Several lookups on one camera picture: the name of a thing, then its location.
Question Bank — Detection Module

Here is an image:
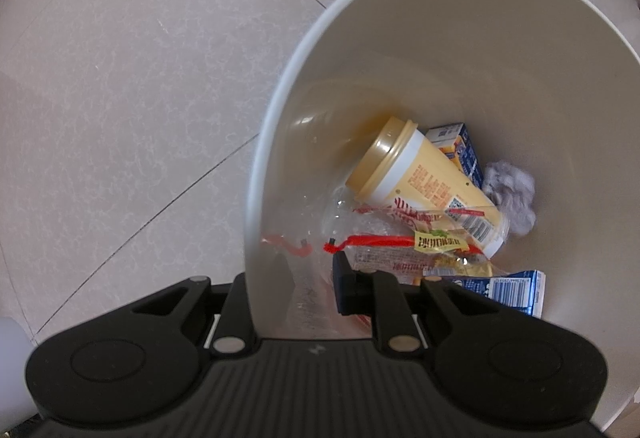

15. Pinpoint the red clear snack wrapper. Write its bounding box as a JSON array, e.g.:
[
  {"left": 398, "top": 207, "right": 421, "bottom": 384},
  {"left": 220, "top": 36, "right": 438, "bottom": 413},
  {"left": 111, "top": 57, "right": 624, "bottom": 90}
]
[{"left": 323, "top": 206, "right": 501, "bottom": 282}]

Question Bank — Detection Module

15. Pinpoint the orange milk tea cup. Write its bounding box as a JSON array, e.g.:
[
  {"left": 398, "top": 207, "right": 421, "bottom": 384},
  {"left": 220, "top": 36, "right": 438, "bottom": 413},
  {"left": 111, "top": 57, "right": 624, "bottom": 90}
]
[{"left": 346, "top": 117, "right": 509, "bottom": 258}]

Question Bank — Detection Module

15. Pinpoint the blue milk carton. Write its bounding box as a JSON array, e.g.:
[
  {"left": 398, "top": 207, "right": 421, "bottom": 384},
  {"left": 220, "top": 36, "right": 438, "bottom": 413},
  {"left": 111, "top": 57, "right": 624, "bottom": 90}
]
[{"left": 448, "top": 270, "right": 546, "bottom": 318}]

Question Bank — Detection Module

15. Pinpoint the white tissue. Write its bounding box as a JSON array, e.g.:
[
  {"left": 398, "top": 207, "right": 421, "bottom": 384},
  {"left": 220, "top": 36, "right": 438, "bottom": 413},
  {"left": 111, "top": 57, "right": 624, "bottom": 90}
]
[{"left": 483, "top": 161, "right": 537, "bottom": 237}]

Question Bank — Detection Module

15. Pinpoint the white plastic trash bin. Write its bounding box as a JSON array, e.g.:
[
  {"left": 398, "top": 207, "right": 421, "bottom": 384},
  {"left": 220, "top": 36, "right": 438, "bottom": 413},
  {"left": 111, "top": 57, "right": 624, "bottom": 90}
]
[{"left": 245, "top": 0, "right": 639, "bottom": 427}]

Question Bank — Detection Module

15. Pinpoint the clear plastic wrap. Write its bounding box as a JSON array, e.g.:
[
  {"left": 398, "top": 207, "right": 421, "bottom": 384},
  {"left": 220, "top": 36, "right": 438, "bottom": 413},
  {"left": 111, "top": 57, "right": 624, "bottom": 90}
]
[{"left": 320, "top": 187, "right": 392, "bottom": 241}]

